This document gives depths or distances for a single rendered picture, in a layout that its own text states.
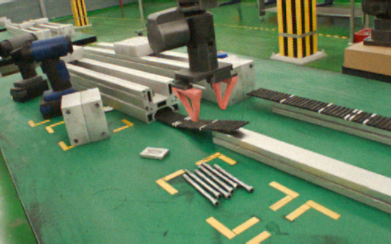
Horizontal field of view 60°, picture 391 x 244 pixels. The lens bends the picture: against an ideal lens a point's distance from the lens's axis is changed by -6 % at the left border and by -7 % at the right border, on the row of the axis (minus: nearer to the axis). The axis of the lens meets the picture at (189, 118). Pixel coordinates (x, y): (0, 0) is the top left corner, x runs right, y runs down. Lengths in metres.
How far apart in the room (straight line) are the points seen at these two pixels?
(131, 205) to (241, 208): 0.17
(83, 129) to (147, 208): 0.32
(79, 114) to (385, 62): 0.84
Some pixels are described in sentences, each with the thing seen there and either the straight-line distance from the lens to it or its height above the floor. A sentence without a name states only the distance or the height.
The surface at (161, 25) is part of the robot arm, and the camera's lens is 0.63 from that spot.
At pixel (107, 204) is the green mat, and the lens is 0.61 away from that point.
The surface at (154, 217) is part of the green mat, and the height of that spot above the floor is 0.78.
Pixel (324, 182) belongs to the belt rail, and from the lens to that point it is 0.58.
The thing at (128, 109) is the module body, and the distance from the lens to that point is 0.93.
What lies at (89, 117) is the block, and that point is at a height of 0.84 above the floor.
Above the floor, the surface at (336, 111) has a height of 0.81.
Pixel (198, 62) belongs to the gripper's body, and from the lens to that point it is 0.68.
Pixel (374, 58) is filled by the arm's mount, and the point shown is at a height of 0.82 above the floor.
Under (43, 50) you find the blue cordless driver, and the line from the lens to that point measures 1.03.
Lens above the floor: 1.11
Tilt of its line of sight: 23 degrees down
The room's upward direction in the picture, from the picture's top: 8 degrees counter-clockwise
